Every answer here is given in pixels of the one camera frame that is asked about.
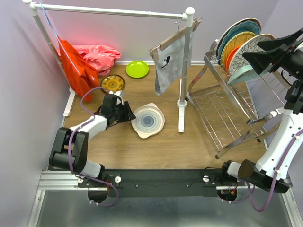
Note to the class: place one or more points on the teal scalloped plate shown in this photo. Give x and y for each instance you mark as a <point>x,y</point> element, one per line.
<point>230,35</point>

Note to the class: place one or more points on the blue wire hanger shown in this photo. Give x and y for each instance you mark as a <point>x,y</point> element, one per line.
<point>58,39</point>

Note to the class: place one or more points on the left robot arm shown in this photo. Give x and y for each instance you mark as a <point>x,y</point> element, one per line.
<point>70,147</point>

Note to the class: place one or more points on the dark yellow patterned plate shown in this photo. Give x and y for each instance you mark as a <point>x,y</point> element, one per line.
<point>113,83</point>

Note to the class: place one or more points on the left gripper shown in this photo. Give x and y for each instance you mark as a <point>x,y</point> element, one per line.
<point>129,115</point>

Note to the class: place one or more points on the orange garment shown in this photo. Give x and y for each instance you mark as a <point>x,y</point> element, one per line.
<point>81,76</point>

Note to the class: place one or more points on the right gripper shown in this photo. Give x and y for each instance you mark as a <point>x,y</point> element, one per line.
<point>279,56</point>

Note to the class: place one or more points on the grey panda towel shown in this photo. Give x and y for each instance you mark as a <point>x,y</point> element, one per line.
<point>169,66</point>

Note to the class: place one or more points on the white clothes rack frame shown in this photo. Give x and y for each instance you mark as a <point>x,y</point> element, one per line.
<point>187,16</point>

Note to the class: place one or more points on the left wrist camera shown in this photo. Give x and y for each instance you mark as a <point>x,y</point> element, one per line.
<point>119,93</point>

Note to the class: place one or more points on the lime green plate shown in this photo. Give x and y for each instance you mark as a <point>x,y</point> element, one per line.
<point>137,69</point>

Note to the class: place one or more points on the pink plastic bag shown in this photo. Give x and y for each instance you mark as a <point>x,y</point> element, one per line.
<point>100,57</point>

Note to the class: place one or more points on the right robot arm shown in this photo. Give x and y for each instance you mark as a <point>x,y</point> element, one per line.
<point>269,173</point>

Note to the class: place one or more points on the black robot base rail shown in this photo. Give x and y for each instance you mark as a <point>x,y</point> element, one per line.
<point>169,183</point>

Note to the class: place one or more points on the woven bamboo plate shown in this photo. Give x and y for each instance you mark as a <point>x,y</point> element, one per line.
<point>236,41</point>

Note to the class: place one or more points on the orange plastic plate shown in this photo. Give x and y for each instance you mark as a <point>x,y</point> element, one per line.
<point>229,59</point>

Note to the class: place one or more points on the white striped plate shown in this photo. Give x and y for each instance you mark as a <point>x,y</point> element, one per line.
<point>149,120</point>

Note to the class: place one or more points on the light blue divided tray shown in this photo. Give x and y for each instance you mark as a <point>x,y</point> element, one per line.
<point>245,73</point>

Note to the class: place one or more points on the metal dish rack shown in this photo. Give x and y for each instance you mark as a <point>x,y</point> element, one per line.
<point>228,113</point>

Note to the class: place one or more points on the large floral ceramic plate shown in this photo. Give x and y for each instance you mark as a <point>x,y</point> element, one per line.
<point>223,33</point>

